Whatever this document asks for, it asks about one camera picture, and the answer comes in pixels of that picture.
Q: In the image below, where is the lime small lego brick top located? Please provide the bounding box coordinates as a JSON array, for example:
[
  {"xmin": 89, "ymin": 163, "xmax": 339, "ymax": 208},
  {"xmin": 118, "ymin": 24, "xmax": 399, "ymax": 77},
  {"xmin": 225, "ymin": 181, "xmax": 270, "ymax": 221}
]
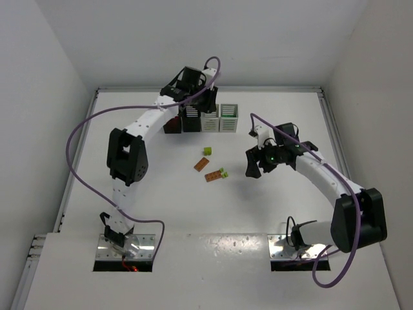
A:
[{"xmin": 203, "ymin": 147, "xmax": 212, "ymax": 156}]

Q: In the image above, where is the brown lego brick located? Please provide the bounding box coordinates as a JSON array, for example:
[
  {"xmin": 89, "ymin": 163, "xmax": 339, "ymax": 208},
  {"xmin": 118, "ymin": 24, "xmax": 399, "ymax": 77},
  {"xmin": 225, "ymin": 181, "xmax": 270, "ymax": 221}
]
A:
[
  {"xmin": 205, "ymin": 170, "xmax": 223, "ymax": 182},
  {"xmin": 194, "ymin": 158, "xmax": 210, "ymax": 172}
]

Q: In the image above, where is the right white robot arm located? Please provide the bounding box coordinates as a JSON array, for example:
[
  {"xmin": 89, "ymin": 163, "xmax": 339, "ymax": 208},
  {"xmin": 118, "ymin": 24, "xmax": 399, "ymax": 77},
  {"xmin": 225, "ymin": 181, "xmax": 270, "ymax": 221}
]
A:
[{"xmin": 245, "ymin": 123, "xmax": 387, "ymax": 253}]

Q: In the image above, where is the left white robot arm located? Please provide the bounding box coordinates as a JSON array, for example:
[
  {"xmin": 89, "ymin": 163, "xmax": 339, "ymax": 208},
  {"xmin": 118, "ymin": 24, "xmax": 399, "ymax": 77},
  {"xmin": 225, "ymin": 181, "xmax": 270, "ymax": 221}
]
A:
[{"xmin": 101, "ymin": 66, "xmax": 218, "ymax": 253}]

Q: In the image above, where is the black slotted container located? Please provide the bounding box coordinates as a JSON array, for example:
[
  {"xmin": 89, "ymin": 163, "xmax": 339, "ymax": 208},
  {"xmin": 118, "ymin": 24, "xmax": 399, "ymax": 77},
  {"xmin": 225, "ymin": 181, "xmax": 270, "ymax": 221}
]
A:
[
  {"xmin": 163, "ymin": 116, "xmax": 182, "ymax": 134},
  {"xmin": 181, "ymin": 106, "xmax": 201, "ymax": 132}
]

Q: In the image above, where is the white slotted container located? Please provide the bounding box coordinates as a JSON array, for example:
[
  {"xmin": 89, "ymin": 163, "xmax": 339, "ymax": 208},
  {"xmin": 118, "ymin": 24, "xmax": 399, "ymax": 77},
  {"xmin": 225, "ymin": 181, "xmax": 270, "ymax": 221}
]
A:
[
  {"xmin": 201, "ymin": 104, "xmax": 219, "ymax": 132},
  {"xmin": 219, "ymin": 103, "xmax": 239, "ymax": 132}
]

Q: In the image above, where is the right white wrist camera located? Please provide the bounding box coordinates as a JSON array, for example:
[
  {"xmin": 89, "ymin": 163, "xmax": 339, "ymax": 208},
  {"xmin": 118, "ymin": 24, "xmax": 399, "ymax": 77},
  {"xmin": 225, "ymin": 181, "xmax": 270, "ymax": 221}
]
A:
[{"xmin": 248, "ymin": 125, "xmax": 270, "ymax": 145}]

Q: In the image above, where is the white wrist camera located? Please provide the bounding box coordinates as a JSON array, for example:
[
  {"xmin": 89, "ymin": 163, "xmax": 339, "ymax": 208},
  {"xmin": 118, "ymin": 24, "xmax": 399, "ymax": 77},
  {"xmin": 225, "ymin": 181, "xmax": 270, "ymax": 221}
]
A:
[
  {"xmin": 248, "ymin": 125, "xmax": 270, "ymax": 145},
  {"xmin": 201, "ymin": 68, "xmax": 217, "ymax": 85}
]

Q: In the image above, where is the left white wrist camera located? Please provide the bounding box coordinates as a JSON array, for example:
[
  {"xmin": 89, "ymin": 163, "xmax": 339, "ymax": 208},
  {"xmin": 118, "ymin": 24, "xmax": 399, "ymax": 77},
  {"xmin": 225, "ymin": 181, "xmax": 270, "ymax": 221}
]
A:
[{"xmin": 201, "ymin": 68, "xmax": 217, "ymax": 85}]

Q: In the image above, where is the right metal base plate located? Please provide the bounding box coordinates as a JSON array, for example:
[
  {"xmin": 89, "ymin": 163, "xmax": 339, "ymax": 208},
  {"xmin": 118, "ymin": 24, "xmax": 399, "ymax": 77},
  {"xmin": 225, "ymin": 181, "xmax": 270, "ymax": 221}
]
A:
[{"xmin": 267, "ymin": 234, "xmax": 326, "ymax": 262}]

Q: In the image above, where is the metal base plate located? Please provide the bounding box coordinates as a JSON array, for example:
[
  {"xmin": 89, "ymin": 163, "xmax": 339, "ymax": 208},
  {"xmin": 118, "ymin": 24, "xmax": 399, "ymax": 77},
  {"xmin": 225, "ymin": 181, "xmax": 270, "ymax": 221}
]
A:
[
  {"xmin": 96, "ymin": 234, "xmax": 156, "ymax": 261},
  {"xmin": 267, "ymin": 234, "xmax": 326, "ymax": 262}
]

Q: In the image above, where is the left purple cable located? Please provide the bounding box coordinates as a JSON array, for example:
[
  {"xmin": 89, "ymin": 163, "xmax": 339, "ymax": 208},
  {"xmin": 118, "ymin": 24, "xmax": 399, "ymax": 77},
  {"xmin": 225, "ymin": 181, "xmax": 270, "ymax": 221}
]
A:
[{"xmin": 65, "ymin": 56, "xmax": 222, "ymax": 259}]

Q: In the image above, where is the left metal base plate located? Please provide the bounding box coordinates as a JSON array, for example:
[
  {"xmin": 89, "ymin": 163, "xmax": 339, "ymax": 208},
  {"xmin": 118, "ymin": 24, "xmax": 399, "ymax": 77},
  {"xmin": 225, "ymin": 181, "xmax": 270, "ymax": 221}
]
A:
[{"xmin": 96, "ymin": 234, "xmax": 156, "ymax": 261}]

